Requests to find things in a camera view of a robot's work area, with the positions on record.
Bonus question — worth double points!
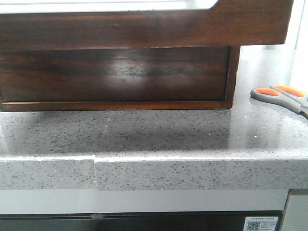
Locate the dark wooden drawer cabinet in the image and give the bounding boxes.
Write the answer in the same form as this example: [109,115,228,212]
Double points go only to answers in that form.
[0,45,241,112]

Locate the white QR code sticker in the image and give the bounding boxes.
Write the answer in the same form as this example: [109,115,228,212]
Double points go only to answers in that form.
[243,217,279,231]

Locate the white cabinet panel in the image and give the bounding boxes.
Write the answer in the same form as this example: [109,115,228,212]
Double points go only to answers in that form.
[281,189,308,231]

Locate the grey orange handled scissors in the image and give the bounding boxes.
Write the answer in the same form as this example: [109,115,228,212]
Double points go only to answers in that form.
[250,85,308,118]

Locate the black under-counter appliance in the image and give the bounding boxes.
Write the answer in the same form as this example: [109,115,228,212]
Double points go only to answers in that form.
[0,211,282,231]

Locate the dark wooden drawer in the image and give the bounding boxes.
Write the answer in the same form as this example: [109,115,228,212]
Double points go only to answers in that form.
[0,0,293,51]
[0,46,230,103]

